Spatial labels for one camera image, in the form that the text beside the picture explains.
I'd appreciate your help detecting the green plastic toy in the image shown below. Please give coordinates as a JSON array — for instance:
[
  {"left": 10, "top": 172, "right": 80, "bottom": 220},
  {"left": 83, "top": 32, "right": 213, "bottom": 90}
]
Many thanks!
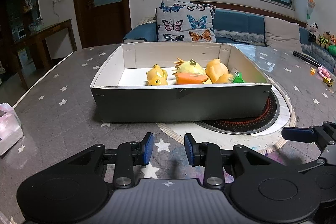
[{"left": 231, "top": 71, "right": 245, "bottom": 84}]

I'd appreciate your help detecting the yellow rubber duck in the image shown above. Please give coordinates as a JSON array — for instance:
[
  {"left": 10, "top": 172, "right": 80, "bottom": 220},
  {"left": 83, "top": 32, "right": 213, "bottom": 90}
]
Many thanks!
[{"left": 146, "top": 64, "right": 168, "bottom": 86}]

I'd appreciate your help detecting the yellow round-head toy figure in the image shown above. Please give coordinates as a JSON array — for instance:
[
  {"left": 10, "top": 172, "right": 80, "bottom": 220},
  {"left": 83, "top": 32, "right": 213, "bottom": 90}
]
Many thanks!
[{"left": 205, "top": 59, "right": 233, "bottom": 84}]

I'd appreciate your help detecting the yellow fuzzy chick toy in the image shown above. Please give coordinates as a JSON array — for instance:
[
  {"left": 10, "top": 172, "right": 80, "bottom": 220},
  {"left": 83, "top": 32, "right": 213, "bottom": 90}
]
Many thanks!
[{"left": 173, "top": 57, "right": 206, "bottom": 75}]

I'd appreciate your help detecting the round induction hob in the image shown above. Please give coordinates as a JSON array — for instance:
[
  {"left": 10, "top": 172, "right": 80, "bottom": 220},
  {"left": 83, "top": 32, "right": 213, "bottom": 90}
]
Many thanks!
[{"left": 157, "top": 78, "right": 296, "bottom": 155}]

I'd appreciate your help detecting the small yellow toy car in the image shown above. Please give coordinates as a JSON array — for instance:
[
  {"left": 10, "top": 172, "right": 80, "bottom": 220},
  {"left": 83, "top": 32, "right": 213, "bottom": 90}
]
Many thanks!
[{"left": 323, "top": 77, "right": 334, "bottom": 87}]

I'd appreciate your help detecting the white cardboard box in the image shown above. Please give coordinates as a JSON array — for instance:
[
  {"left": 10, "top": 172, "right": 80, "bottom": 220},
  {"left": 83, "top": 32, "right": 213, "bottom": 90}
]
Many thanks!
[{"left": 90, "top": 42, "right": 272, "bottom": 123}]

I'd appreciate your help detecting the black remote control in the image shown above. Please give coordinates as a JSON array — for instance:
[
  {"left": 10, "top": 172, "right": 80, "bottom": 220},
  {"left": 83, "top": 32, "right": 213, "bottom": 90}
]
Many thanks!
[{"left": 293, "top": 51, "right": 321, "bottom": 68}]

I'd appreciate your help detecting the orange carrot toy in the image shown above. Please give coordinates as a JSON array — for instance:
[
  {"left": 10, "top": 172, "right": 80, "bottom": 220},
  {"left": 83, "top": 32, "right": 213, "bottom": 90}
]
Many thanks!
[{"left": 175, "top": 73, "right": 209, "bottom": 85}]

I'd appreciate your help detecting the green balloon toy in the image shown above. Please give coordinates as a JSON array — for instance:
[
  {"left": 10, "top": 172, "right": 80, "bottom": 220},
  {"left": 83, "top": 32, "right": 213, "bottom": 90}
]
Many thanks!
[{"left": 328, "top": 45, "right": 336, "bottom": 56}]

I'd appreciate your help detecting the yellow bear plush toy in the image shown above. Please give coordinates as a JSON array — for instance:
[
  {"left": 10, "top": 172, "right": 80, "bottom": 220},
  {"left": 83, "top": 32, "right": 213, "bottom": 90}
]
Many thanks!
[{"left": 318, "top": 31, "right": 331, "bottom": 48}]

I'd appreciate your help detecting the panda plush toy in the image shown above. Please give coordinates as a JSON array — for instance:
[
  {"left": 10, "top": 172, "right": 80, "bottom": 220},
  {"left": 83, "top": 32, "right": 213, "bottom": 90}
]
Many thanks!
[{"left": 308, "top": 22, "right": 319, "bottom": 44}]

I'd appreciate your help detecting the beige cushion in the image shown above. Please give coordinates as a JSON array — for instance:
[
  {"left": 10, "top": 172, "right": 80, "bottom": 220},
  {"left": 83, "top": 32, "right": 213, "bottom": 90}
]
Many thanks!
[{"left": 264, "top": 16, "right": 302, "bottom": 53}]

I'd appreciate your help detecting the blue sofa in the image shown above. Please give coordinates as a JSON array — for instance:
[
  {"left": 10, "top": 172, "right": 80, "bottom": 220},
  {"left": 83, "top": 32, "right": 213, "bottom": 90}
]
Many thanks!
[{"left": 123, "top": 9, "right": 335, "bottom": 73}]

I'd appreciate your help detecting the butterfly print pillow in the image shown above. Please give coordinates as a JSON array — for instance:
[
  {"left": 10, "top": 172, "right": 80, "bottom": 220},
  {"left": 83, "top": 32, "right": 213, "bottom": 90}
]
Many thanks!
[{"left": 156, "top": 0, "right": 216, "bottom": 42}]

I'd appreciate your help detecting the wooden side table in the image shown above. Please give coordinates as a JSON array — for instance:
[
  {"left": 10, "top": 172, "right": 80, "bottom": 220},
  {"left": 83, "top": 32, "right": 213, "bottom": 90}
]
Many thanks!
[{"left": 15, "top": 18, "right": 78, "bottom": 90}]

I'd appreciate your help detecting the dark display shelf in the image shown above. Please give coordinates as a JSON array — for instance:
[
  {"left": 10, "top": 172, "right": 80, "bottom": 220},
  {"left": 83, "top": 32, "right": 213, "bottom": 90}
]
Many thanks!
[{"left": 1, "top": 0, "right": 41, "bottom": 82}]

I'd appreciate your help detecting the pink ring toy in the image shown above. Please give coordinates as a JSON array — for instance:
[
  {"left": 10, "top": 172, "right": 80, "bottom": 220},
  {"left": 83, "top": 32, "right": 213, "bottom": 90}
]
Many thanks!
[{"left": 317, "top": 67, "right": 331, "bottom": 80}]

